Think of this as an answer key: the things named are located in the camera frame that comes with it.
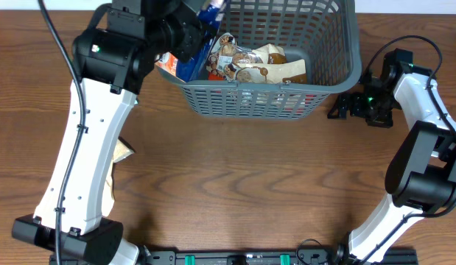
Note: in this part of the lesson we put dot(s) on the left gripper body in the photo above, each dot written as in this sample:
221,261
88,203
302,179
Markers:
169,32

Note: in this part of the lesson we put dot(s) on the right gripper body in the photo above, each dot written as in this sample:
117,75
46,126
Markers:
348,105

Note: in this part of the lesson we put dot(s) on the Kleenex tissue multipack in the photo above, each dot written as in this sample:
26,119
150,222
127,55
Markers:
187,68

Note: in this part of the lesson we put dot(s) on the large cookie bag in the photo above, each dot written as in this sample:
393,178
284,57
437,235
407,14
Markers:
226,57

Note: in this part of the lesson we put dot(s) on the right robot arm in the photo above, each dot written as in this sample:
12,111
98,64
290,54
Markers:
420,181

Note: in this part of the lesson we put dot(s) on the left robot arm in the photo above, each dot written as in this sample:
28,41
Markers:
108,63

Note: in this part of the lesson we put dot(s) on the grey plastic basket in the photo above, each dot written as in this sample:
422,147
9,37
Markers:
322,33

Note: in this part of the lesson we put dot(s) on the beige snack packet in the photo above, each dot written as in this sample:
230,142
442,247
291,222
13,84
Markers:
122,150

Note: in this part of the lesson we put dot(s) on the cream white snack packet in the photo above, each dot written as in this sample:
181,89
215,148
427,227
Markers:
108,198

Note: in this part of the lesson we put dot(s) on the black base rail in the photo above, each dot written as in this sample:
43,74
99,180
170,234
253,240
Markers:
394,256

